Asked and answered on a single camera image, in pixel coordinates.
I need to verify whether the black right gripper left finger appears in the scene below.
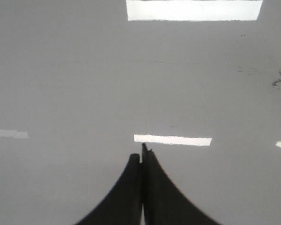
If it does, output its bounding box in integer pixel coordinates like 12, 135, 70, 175
77, 153, 142, 225

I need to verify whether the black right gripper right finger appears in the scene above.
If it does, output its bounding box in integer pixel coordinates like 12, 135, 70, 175
142, 143, 219, 225

